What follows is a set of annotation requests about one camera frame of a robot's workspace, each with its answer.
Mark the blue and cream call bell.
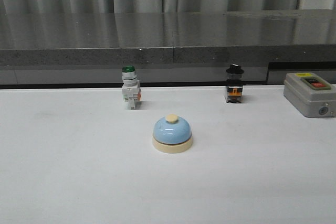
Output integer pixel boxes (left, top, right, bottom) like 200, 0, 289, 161
152, 114, 193, 154

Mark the grey stone counter ledge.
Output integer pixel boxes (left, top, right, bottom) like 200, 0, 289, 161
1, 9, 335, 88

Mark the grey push button box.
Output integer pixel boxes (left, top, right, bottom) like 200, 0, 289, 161
283, 72, 335, 118

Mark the green pushbutton switch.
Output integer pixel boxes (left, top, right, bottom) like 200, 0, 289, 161
122, 66, 141, 110

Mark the black selector switch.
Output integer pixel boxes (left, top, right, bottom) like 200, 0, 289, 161
225, 63, 244, 103

